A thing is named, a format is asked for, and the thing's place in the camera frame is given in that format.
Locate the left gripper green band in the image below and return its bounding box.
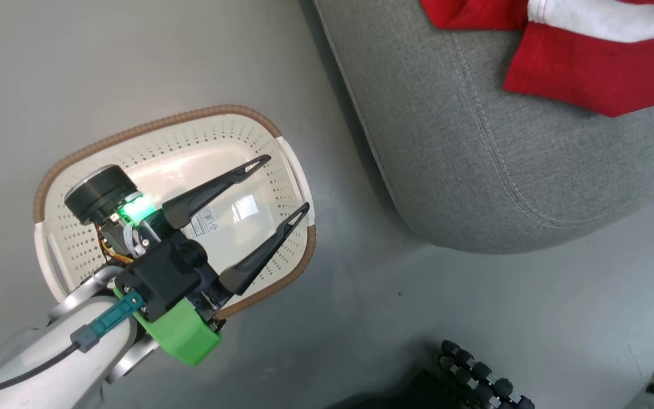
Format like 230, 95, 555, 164
64, 155, 273, 368

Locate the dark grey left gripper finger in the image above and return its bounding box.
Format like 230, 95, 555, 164
219, 202, 311, 297

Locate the red and white garment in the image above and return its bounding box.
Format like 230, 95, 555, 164
420, 0, 654, 119

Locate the grey fabric sofa cushion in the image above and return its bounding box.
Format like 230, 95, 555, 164
309, 0, 654, 255

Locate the cream perforated laundry basket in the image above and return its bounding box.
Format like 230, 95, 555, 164
32, 104, 318, 320

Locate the white cloth garment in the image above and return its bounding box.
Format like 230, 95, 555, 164
527, 0, 654, 44

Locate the black cable with teal plug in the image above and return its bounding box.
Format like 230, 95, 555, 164
0, 291, 146, 393

